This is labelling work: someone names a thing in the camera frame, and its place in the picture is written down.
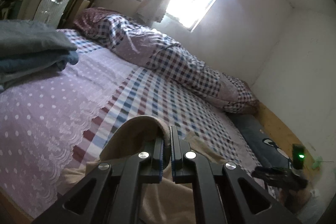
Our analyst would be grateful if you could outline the beige long-sleeve garment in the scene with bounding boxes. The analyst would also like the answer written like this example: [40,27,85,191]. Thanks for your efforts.
[52,115,227,223]

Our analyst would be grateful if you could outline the folded blue-grey clothes stack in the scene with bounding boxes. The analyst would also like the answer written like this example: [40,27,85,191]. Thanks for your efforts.
[1,20,79,92]

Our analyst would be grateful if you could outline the person's right hand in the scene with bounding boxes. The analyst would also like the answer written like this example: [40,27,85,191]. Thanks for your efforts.
[279,188,311,214]

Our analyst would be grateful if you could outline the blue-grey cartoon pillow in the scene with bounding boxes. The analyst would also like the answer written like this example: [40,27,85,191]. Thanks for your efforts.
[228,114,305,177]

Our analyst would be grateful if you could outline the checkered bed sheet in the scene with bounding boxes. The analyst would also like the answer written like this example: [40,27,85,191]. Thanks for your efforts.
[0,28,279,221]

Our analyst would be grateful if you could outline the checkered rolled duvet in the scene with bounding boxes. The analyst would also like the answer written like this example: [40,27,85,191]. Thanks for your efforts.
[73,8,259,114]

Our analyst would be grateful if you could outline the white striped storage box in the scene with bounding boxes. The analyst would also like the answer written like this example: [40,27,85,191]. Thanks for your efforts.
[17,0,69,28]

